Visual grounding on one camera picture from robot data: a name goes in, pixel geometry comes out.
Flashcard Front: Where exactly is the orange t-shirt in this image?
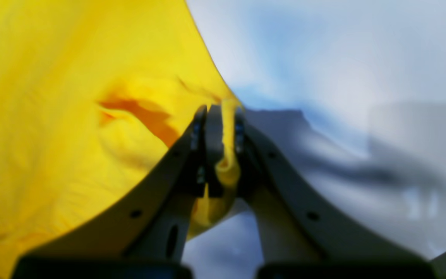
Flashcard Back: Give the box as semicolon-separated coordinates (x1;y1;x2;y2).
0;0;241;279

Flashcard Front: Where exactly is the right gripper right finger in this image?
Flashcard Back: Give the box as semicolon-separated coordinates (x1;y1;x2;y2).
234;109;435;279

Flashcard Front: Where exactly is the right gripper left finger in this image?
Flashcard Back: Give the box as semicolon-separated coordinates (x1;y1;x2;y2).
12;105;223;279

